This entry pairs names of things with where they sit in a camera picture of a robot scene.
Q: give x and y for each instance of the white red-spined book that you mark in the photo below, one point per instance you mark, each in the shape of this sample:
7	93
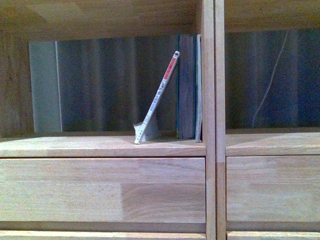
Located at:
148	128

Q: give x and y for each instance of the thick teal hardcover book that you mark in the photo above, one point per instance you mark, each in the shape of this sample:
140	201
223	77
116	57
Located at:
186	87

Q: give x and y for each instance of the thin green paperback book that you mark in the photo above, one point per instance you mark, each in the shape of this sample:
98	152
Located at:
198	84

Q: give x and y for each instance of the wooden bookshelf unit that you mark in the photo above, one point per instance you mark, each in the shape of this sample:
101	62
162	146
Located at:
22	21

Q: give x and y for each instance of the upper right wooden drawer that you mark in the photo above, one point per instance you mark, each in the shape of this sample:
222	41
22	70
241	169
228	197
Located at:
273	188

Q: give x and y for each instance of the wooden drawer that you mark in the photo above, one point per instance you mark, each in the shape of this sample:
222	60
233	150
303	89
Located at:
273	188
272	235
112	190
81	235

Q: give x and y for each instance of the upper left wooden drawer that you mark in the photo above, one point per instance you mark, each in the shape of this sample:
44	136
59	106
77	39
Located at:
112	190

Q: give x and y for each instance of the lower right wooden drawer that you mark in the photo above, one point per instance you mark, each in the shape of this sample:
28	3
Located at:
272	235

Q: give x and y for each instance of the lower left wooden drawer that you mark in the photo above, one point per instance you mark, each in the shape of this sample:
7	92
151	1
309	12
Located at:
81	235

